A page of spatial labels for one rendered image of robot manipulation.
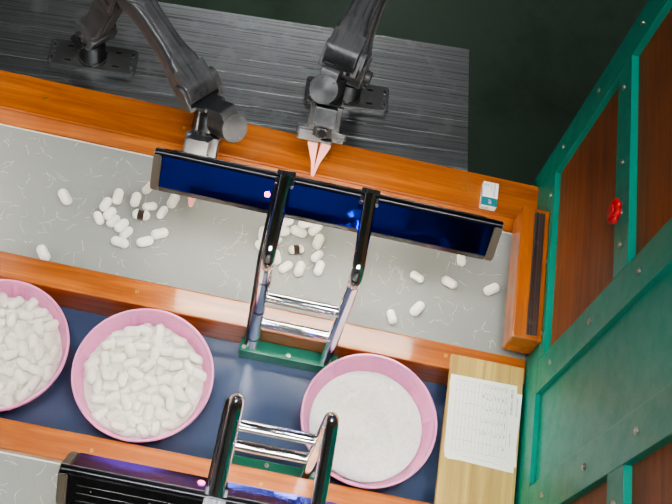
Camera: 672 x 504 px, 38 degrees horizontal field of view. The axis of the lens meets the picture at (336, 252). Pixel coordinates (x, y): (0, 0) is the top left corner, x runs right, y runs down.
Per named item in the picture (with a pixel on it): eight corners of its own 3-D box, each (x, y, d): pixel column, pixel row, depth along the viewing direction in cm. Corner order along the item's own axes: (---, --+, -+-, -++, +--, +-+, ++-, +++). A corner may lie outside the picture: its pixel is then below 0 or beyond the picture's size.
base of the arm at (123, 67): (132, 55, 218) (137, 31, 221) (42, 42, 216) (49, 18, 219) (134, 77, 225) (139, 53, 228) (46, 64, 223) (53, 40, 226)
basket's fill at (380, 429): (316, 368, 198) (320, 358, 193) (423, 390, 199) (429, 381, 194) (297, 475, 187) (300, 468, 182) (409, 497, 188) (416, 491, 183)
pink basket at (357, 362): (270, 409, 193) (274, 394, 185) (378, 347, 203) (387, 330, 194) (342, 525, 185) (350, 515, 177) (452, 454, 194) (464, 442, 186)
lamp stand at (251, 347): (256, 274, 206) (273, 164, 167) (347, 293, 207) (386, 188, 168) (237, 356, 197) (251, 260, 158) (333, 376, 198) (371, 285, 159)
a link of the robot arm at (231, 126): (258, 128, 188) (238, 74, 181) (224, 150, 185) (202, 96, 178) (227, 116, 197) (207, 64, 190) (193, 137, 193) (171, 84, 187)
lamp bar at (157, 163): (160, 152, 174) (159, 130, 168) (495, 224, 177) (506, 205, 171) (149, 189, 170) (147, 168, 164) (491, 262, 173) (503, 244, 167)
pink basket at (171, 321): (69, 336, 194) (64, 318, 186) (202, 318, 200) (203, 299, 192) (82, 465, 183) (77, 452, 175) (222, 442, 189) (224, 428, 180)
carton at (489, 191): (481, 185, 214) (483, 180, 212) (496, 188, 214) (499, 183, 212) (478, 208, 211) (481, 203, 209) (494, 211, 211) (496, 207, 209)
